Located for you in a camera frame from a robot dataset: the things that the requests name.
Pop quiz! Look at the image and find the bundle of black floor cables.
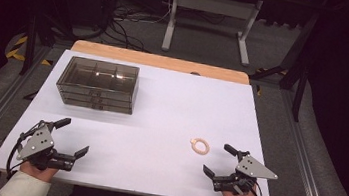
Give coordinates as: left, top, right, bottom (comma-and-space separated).
99, 0, 174, 57

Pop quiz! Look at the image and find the yellow black floor tape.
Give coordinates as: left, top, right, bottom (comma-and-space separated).
252, 65, 289, 99
4, 32, 56, 68

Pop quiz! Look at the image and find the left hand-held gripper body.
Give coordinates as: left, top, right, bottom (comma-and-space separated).
14, 118, 80, 174

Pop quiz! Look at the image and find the white metal desk frame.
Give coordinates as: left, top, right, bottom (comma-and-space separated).
160, 0, 265, 69

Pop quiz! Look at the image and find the beige beaded bracelet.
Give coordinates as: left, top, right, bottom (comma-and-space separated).
188, 136, 212, 158

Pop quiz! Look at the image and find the white table sheet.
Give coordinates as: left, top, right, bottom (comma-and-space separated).
0, 41, 289, 196

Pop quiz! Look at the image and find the smoked transparent drawer box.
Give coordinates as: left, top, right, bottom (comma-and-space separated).
53, 54, 141, 116

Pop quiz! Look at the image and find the wooden table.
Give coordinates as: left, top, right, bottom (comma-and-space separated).
68, 38, 254, 86

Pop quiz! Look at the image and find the left hand-held gripper cable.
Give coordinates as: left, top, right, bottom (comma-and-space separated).
3, 115, 44, 184

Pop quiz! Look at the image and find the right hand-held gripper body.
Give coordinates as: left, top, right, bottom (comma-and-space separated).
210, 146, 281, 196

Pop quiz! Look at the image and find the person's left hand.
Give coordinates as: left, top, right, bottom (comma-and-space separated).
17, 159, 61, 185

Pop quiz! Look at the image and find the black metal stand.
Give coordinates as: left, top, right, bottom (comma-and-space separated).
18, 10, 60, 80
244, 4, 322, 124

